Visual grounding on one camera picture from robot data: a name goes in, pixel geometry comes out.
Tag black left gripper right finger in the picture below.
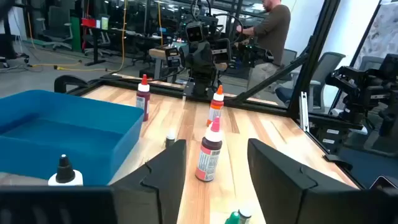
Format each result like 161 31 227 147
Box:
248 138 359 224

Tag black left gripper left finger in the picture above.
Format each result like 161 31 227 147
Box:
111 139 188 224

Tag small white-capped dropper bottle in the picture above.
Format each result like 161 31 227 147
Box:
164 129 177 149
237 207 253 224

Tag orange food coloring bottle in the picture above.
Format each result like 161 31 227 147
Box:
206 84 225 127

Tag green food coloring bottle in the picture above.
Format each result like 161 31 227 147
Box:
224 211 241 224

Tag pink-tipped food coloring bottle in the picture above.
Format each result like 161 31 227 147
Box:
195 116 224 183

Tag red-tipped food coloring bottle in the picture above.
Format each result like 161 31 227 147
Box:
135 73 151 123

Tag black-tipped food coloring bottle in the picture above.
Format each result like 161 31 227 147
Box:
47 154 84 187

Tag person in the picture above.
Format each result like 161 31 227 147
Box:
235 0 292 94

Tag blue plastic bin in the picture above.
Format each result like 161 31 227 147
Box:
0 89 145 187

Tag grey office chair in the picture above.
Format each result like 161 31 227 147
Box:
35 5 75 51
275 51 346 113

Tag black background robot rig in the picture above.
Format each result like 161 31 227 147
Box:
325 53 398 153

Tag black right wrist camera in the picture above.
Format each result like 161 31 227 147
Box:
185 21 205 43

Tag white metal bracket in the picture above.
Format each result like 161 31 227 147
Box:
299 91 310 133

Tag yellow floor cable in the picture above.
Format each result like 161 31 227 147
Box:
26 0 129 73

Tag black aluminium table frame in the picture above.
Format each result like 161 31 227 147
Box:
54 0 364 187

